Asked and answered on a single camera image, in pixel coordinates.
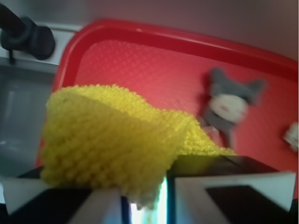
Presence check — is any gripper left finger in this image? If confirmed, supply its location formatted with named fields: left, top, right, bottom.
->
left=0, top=167, right=130, bottom=224

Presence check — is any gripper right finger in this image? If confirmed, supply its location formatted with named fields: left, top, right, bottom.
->
left=166, top=155, right=299, bottom=224

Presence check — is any yellow terry cloth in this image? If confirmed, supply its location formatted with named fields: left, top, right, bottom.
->
left=40, top=85, right=234, bottom=209

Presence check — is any grey plush mouse toy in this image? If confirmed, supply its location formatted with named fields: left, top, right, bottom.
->
left=199, top=67, right=266, bottom=150

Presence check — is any crumpled white paper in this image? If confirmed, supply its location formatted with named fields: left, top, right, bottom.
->
left=283, top=122, right=299, bottom=153

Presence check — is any grey plastic sink basin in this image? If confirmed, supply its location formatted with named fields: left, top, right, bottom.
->
left=0, top=22, right=85, bottom=203

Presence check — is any red plastic tray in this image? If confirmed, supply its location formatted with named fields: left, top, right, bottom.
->
left=35, top=19, right=299, bottom=187

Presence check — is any dark grey faucet handle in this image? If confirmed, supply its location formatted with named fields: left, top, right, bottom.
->
left=0, top=4, right=56, bottom=65

